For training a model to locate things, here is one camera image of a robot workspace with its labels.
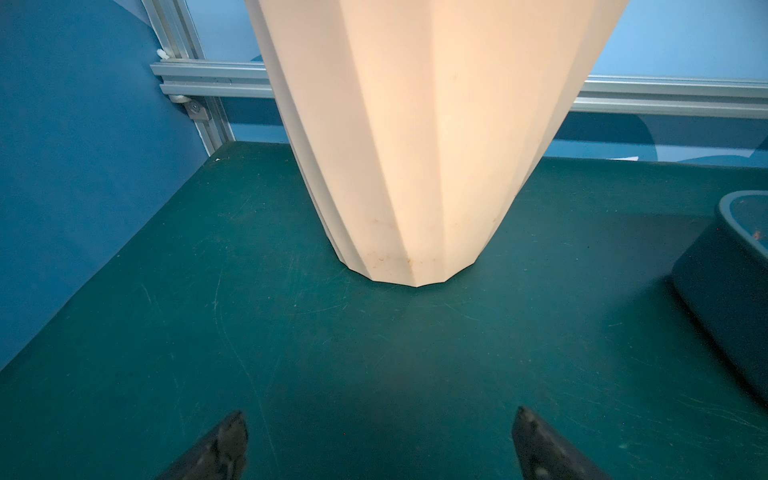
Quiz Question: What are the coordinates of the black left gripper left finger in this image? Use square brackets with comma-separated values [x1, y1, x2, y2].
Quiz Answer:
[157, 410, 248, 480]

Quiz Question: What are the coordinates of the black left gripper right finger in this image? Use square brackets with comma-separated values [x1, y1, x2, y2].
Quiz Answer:
[511, 406, 611, 480]

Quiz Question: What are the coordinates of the teal plastic storage box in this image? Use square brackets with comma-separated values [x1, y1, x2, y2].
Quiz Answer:
[671, 190, 767, 400]

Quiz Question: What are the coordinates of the terracotta ribbed flower pot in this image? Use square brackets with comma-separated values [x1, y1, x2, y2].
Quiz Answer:
[246, 1, 626, 287]

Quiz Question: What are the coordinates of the aluminium back frame rail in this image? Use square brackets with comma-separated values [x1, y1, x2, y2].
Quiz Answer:
[149, 59, 768, 120]

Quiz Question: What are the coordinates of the aluminium left corner post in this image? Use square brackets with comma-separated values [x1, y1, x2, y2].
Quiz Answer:
[141, 0, 235, 155]

